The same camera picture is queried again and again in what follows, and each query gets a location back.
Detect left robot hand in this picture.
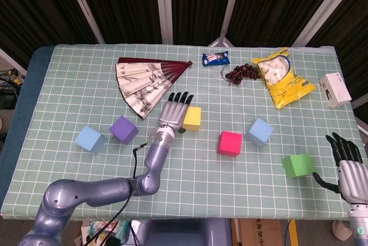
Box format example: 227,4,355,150
158,91,195,134

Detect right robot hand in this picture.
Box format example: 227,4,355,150
312,132,368,204

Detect yellow foam cube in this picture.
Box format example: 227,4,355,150
182,106,202,132

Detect purple foam cube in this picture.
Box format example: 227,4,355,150
109,115,139,145

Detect magenta foam cube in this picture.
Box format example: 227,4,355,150
216,130,243,157

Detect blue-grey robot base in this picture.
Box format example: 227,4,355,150
135,218,233,246

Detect painted paper folding fan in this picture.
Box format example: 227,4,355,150
115,57,194,120

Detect beige round object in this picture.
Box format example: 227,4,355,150
332,220,353,241

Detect green foam cube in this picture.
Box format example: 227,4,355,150
281,153,316,178

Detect green checked tablecloth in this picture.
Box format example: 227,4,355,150
0,44,368,221

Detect blue snack packet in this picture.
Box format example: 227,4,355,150
202,51,231,67

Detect dark red grape bunch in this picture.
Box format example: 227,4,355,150
220,63,262,86

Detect yellow strip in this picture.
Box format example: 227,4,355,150
288,219,298,246

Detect light blue foam cube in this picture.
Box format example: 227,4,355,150
244,117,275,147
74,126,106,155

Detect white cardboard box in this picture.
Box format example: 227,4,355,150
317,72,352,109

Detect brown cardboard box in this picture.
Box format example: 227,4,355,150
238,218,290,246

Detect yellow snack bag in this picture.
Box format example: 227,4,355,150
251,47,317,110

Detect dark pleated curtain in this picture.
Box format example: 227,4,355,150
0,0,368,106

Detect printed plastic packages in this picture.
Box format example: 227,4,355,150
80,219,132,246

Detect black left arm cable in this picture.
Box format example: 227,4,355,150
83,141,150,246

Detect white frame post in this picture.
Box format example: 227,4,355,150
62,0,106,44
154,0,174,44
208,0,245,48
0,47,27,76
292,0,357,48

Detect tangled coloured cables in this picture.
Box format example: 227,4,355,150
0,67,25,109

